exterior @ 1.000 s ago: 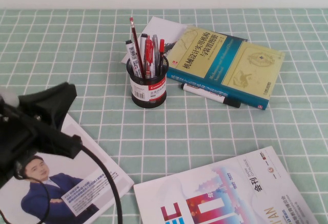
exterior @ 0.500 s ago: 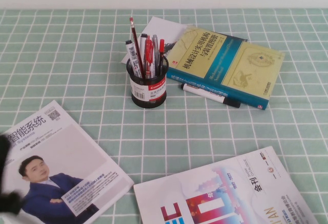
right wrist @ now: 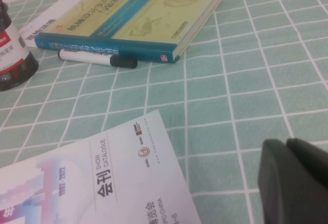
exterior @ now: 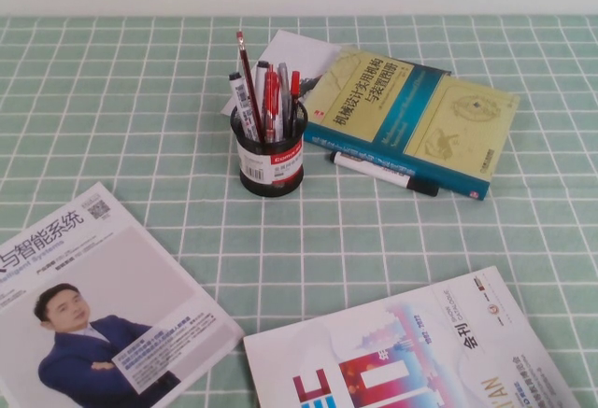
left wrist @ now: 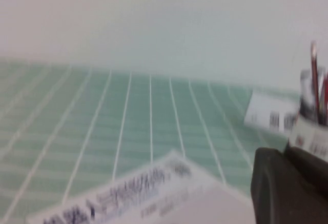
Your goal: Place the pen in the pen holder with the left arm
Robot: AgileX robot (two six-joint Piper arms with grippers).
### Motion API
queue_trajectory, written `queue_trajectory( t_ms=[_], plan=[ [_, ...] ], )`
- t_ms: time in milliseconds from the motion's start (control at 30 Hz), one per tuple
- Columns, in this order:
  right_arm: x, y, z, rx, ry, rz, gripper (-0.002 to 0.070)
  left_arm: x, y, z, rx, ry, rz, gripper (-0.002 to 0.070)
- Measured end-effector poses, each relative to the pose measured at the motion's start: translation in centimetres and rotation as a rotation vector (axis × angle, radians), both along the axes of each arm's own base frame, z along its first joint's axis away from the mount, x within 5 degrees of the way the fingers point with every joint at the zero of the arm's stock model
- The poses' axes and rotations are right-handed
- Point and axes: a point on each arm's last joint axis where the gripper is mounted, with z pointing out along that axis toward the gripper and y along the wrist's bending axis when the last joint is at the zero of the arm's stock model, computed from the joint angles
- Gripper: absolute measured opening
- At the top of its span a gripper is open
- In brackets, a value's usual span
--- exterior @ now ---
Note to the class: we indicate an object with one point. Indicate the red pencil with eraser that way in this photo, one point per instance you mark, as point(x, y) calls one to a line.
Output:
point(250, 86)

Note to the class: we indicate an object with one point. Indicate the black mesh pen holder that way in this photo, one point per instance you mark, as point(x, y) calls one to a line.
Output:
point(280, 179)

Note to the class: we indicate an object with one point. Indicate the red gel pen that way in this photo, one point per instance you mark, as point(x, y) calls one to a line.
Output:
point(272, 100)

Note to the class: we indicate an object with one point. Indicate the grey pen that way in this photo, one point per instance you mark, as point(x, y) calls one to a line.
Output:
point(283, 95)

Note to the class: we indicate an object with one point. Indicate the black pen with red cap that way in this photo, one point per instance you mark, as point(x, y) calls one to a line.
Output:
point(294, 86)

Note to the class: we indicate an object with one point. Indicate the barcoded white marker pen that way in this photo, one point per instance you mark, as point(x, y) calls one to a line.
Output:
point(240, 100)

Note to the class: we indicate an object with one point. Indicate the white pen with black cap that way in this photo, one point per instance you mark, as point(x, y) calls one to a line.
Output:
point(261, 69)

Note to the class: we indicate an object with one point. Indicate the white marker with black cap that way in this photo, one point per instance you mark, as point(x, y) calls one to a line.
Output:
point(374, 170)

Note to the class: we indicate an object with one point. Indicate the white paper booklet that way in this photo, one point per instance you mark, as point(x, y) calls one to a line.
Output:
point(299, 46)

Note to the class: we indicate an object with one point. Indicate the yellow and teal hardcover book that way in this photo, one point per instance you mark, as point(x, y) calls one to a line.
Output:
point(420, 114)

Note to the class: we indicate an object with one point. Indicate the magazine with suited man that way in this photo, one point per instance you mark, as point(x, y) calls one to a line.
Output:
point(140, 263)

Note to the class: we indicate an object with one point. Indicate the white colourful show catalogue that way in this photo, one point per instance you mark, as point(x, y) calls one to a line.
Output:
point(397, 356)

